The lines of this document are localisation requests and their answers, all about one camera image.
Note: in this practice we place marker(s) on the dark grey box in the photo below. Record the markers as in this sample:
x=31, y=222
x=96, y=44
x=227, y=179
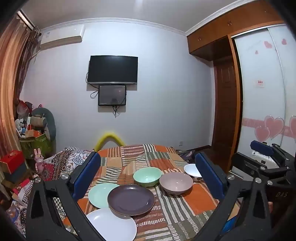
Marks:
x=16, y=173

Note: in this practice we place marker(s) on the dark purple plate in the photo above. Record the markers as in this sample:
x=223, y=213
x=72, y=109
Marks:
x=130, y=199

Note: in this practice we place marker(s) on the patchwork striped blanket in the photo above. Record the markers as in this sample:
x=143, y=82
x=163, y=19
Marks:
x=161, y=162

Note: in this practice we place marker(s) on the green bowl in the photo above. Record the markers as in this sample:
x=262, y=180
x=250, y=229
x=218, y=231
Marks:
x=146, y=176

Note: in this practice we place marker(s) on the red box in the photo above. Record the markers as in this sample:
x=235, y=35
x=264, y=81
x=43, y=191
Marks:
x=11, y=160

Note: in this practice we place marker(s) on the brown patterned curtain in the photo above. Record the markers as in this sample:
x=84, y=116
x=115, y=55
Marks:
x=30, y=58

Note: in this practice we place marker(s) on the orange striped curtain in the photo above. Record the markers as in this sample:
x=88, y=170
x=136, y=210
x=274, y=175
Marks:
x=9, y=81

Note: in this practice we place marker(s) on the mauve bowl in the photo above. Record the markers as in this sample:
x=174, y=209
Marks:
x=175, y=183

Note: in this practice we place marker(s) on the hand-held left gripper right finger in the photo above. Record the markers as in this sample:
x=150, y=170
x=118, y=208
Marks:
x=209, y=178

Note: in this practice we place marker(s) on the grey plush toy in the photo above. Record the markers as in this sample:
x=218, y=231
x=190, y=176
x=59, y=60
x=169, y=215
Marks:
x=46, y=120

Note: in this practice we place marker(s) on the small black wall monitor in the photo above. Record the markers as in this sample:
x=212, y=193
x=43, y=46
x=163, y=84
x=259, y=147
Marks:
x=112, y=95

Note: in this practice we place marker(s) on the black wall television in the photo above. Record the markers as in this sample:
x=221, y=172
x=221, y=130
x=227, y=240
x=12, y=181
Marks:
x=112, y=69

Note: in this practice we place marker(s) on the yellow foam tube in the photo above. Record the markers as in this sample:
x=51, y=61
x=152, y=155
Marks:
x=108, y=134

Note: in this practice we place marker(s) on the green storage bag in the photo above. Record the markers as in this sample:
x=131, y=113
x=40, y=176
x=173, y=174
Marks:
x=37, y=143

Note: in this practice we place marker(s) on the white bowl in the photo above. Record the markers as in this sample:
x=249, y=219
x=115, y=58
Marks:
x=192, y=170

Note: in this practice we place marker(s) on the white sticker-covered appliance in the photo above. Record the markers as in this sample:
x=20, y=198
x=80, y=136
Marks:
x=262, y=160

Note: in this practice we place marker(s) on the orange box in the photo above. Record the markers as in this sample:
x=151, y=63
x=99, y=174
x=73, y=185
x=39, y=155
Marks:
x=34, y=134

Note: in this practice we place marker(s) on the white air conditioner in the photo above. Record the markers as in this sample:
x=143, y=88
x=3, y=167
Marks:
x=62, y=37

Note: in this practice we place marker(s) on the red plastic bag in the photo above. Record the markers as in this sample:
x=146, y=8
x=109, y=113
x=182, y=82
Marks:
x=24, y=107

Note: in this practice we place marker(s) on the green plate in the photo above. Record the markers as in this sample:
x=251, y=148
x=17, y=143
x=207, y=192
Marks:
x=99, y=194

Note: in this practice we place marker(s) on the pink bunny toy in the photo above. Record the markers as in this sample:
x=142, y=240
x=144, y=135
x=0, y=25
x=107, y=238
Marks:
x=39, y=160

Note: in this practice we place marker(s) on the floral patterned quilt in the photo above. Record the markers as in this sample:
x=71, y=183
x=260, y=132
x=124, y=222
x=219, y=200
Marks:
x=64, y=157

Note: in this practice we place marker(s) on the curtain rail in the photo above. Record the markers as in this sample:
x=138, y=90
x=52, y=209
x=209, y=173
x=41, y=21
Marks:
x=26, y=19

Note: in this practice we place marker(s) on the white plate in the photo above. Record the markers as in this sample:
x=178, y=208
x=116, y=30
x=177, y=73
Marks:
x=111, y=224

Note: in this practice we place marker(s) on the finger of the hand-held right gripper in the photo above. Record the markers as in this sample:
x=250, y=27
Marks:
x=245, y=162
x=261, y=147

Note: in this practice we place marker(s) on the white heart-print sliding door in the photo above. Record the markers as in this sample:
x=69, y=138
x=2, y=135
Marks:
x=261, y=69

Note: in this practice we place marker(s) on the wooden overhead cabinet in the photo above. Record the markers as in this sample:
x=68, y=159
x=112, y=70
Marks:
x=219, y=34

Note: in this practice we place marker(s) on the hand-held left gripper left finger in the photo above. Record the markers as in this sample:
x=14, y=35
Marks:
x=86, y=176

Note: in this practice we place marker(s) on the brown wooden door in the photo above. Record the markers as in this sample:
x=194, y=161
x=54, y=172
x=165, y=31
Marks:
x=225, y=104

